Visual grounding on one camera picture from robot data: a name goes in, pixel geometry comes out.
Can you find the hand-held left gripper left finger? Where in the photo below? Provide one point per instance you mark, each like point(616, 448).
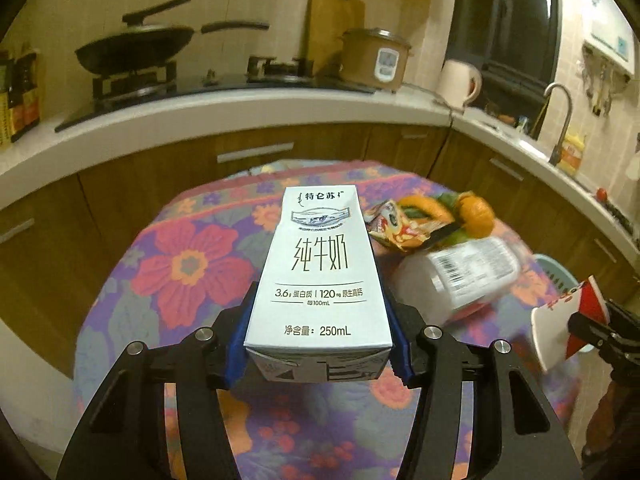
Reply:
point(235, 355)

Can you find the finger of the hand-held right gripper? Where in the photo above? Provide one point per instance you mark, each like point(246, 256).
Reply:
point(592, 332)
point(625, 317)

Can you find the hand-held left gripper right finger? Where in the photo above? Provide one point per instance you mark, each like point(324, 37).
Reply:
point(402, 355)

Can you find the red white paper cup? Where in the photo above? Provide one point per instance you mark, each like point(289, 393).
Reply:
point(555, 330)

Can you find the light blue plastic basket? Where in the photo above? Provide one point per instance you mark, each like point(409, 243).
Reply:
point(555, 272)

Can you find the white plastic bottle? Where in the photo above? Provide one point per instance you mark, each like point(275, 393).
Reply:
point(450, 280)

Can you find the white milk carton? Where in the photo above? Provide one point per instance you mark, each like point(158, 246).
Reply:
point(315, 270)

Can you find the yellow red snack wrapper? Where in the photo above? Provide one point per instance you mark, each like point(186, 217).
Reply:
point(405, 232)

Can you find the thin orange peel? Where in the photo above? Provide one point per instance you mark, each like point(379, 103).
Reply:
point(420, 204)

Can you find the large orange peel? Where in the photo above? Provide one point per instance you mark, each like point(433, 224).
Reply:
point(477, 215)

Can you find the black brush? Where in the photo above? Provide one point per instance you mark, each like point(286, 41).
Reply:
point(620, 215)

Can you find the floral cloth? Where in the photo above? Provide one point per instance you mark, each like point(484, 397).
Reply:
point(190, 260)

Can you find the yellow dish soap bottle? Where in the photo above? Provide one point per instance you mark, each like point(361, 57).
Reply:
point(572, 155)

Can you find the wooden lower cabinets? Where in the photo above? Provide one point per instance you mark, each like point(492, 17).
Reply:
point(125, 190)

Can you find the steel sink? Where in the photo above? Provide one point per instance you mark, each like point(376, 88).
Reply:
point(522, 135)

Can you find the steel faucet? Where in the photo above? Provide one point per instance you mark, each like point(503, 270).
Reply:
point(567, 110)

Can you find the white countertop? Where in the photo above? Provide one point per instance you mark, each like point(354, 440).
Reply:
point(150, 127)

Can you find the black glass gas stove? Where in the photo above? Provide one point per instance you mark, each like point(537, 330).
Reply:
point(200, 97)

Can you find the white electric kettle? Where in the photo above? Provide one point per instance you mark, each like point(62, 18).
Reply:
point(457, 85)

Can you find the black burner grate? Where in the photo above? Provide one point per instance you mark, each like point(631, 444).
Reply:
point(132, 80)
point(277, 67)

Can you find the brown rice cooker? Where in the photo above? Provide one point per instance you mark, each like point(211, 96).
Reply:
point(365, 60)

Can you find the white water heater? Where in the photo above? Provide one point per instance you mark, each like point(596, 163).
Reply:
point(605, 15)

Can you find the dark window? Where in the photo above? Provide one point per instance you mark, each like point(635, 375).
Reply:
point(515, 25)

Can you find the black wok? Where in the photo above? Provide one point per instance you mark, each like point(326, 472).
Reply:
point(130, 52)

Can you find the dark sauce bottle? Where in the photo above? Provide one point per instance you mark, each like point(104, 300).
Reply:
point(29, 95)
point(6, 105)

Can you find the black wok lid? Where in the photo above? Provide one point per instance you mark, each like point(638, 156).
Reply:
point(150, 27)

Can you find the wooden cutting board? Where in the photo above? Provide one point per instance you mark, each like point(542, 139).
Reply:
point(330, 20)

